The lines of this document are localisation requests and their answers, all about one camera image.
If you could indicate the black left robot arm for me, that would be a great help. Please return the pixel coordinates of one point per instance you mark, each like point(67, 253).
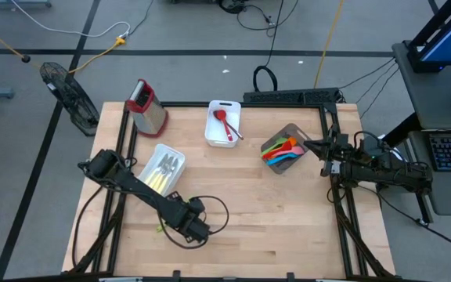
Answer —
point(131, 184)

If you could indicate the blue silicone spatula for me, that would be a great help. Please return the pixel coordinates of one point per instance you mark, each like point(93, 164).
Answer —
point(280, 160)

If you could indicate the red silicone spoon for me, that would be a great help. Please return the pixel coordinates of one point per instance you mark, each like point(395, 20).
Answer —
point(221, 114)

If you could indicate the white metal bracket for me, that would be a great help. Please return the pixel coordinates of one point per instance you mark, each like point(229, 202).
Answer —
point(334, 168)

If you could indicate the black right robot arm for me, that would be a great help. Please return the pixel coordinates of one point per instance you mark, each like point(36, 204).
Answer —
point(390, 176)

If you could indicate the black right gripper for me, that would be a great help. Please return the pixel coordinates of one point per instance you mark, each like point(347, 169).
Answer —
point(343, 150)

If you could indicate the large white plastic bin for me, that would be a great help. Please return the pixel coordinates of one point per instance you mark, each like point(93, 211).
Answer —
point(213, 133)

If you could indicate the brown wooden spoon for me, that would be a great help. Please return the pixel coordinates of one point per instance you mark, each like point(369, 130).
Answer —
point(237, 133)

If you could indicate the black perforated box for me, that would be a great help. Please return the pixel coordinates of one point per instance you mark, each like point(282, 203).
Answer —
point(288, 96)

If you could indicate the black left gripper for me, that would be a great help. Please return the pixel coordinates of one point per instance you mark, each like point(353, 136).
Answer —
point(186, 217)

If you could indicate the grey computer desk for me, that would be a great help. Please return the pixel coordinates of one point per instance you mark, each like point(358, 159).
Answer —
point(429, 98)

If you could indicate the small white cutlery tray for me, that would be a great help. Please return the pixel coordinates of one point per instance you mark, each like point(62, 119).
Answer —
point(157, 152)

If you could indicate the light green silicone spoon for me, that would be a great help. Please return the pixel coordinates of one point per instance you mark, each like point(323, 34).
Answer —
point(159, 228)

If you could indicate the grey translucent plastic bin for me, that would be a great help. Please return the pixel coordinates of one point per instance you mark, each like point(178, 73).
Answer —
point(288, 167)

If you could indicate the black floor fan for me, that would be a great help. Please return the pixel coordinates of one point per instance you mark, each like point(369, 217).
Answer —
point(71, 98)

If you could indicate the pink silicone spatula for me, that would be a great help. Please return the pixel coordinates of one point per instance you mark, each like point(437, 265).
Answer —
point(298, 150)

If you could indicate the steel box grater red trim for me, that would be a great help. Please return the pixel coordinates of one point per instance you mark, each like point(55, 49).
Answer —
point(151, 117)

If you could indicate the black aluminium table frame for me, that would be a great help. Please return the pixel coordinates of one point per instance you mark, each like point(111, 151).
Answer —
point(194, 104)

